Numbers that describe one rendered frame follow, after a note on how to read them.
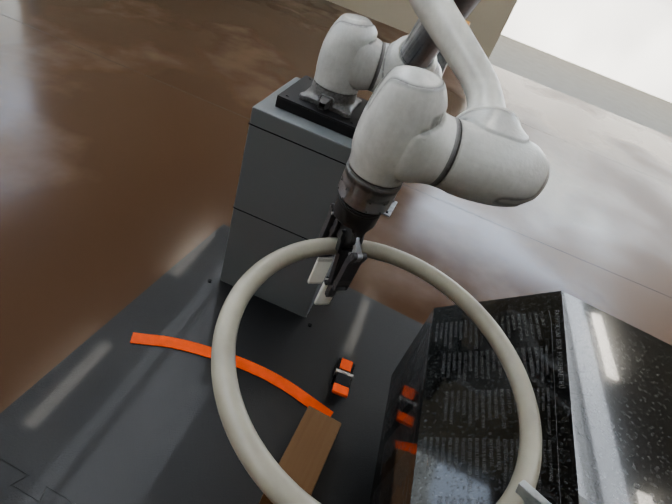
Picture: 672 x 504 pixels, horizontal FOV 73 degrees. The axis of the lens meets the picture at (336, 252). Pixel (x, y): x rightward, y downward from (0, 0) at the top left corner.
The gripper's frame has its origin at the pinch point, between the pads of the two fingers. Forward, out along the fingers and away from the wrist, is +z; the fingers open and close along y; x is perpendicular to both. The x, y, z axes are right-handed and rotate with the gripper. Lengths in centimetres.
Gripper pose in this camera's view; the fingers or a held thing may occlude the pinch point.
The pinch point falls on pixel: (323, 281)
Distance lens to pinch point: 85.3
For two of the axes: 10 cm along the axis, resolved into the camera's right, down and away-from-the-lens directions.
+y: 2.8, 7.2, -6.3
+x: 9.0, 0.2, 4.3
